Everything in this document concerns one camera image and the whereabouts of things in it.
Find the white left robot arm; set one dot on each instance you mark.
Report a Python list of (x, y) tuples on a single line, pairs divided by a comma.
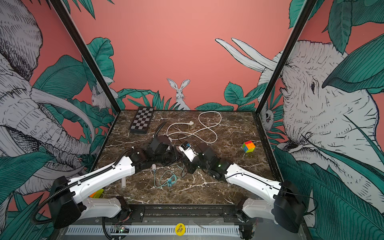
[(70, 200)]

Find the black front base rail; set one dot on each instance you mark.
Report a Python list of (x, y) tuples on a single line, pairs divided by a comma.
[(229, 213)]

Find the black frame post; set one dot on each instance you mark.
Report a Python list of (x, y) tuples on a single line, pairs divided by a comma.
[(66, 19), (302, 19)]

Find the black left frame post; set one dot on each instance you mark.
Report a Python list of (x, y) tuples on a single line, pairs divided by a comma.
[(66, 19)]

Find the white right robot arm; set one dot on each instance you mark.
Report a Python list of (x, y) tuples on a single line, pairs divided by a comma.
[(280, 202)]

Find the white ribbed cable duct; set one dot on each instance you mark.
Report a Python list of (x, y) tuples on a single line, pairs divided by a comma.
[(140, 230)]

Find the yellow round sticker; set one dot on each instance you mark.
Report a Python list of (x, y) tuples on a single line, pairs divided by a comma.
[(180, 229)]

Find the black white chessboard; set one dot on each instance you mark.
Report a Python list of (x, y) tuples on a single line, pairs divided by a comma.
[(142, 120)]

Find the black right frame post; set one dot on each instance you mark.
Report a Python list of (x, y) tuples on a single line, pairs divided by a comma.
[(302, 19)]

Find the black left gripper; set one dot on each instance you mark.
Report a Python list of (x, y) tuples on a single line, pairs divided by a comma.
[(175, 155)]

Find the colourful puzzle cube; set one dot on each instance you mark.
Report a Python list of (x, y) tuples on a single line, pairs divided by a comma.
[(97, 194), (248, 147)]

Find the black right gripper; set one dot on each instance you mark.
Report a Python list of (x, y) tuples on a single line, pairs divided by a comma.
[(190, 166)]

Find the white cylindrical toothbrush tube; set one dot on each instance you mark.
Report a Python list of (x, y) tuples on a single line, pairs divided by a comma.
[(123, 183)]

